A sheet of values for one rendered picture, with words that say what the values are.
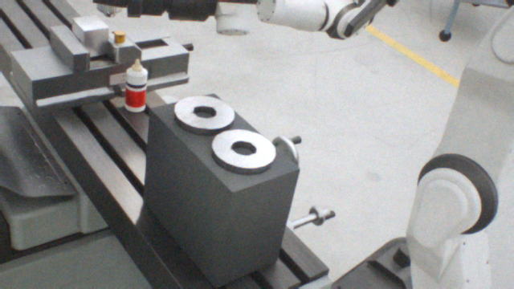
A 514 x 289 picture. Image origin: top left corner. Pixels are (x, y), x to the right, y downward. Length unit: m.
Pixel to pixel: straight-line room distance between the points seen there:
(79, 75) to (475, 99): 0.73
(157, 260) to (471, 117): 0.54
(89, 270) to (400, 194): 1.73
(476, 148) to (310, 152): 1.88
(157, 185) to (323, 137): 2.08
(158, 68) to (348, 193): 1.52
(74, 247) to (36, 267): 0.08
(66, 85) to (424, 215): 0.71
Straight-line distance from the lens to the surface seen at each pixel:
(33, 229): 1.25
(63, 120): 1.26
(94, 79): 1.31
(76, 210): 1.26
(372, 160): 2.97
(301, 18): 1.30
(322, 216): 1.75
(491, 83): 1.01
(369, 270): 1.54
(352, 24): 0.54
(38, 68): 1.30
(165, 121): 0.94
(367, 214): 2.65
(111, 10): 1.20
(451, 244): 1.14
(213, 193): 0.86
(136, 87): 1.26
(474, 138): 1.07
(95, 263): 1.37
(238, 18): 1.20
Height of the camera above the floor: 1.63
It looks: 35 degrees down
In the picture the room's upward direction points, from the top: 11 degrees clockwise
